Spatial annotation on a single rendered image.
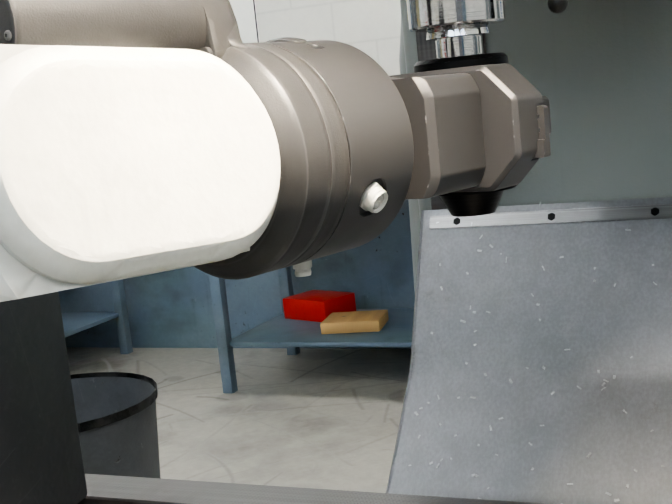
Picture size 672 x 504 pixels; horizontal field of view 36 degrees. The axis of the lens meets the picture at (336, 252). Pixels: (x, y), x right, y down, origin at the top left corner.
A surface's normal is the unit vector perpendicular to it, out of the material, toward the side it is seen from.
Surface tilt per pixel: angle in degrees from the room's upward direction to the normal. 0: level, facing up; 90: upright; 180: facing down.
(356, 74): 50
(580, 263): 63
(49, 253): 117
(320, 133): 78
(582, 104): 90
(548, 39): 90
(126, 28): 99
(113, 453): 94
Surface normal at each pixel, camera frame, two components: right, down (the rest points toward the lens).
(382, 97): 0.67, -0.39
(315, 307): -0.69, 0.18
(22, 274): 0.75, -0.12
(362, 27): -0.40, 0.18
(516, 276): -0.41, -0.27
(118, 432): 0.73, 0.09
